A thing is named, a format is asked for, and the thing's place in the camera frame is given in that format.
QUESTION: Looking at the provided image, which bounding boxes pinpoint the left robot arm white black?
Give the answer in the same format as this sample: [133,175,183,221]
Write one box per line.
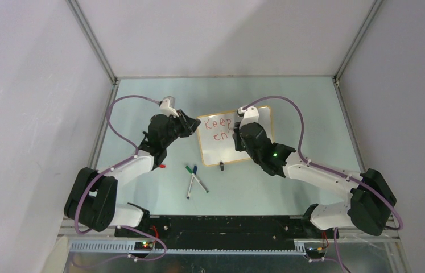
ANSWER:
[64,110,201,237]

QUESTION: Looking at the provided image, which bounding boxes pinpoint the grey cable duct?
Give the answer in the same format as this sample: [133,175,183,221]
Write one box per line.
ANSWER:
[69,240,306,255]

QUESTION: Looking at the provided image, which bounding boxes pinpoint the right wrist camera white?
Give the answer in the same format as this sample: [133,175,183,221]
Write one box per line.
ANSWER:
[237,106,259,127]

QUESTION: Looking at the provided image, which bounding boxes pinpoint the blue marker pen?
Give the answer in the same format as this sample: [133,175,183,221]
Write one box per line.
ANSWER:
[186,165,197,200]

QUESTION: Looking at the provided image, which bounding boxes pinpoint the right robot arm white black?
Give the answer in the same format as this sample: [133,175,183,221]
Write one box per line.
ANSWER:
[233,122,397,238]

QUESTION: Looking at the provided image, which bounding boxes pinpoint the right aluminium corner post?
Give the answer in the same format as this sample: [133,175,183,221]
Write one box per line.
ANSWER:
[333,0,385,86]

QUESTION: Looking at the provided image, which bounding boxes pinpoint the whiteboard with orange frame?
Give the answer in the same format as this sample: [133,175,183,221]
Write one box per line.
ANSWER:
[196,105,274,168]

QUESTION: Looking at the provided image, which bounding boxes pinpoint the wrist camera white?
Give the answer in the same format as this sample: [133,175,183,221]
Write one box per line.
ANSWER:
[237,106,259,127]
[159,96,179,118]

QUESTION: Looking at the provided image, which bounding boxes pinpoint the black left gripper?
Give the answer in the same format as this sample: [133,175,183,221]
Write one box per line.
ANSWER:
[162,109,201,148]

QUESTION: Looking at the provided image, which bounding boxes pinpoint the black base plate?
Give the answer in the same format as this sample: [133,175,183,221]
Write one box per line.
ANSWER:
[114,214,340,251]

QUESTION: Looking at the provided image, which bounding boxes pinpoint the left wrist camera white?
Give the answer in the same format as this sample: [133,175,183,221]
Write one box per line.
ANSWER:
[159,96,179,118]

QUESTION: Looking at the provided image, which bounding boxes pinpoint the aluminium frame rail front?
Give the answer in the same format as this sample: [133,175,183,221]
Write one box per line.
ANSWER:
[58,214,401,243]

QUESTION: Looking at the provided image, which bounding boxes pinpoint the aluminium corner post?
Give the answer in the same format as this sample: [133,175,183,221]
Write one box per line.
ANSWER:
[65,0,119,84]
[333,0,385,86]

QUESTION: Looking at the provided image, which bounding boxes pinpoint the left aluminium corner post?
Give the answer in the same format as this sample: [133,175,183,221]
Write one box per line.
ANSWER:
[65,0,119,84]

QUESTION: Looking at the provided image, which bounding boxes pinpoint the green marker pen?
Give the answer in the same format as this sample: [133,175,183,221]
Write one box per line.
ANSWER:
[194,175,209,193]

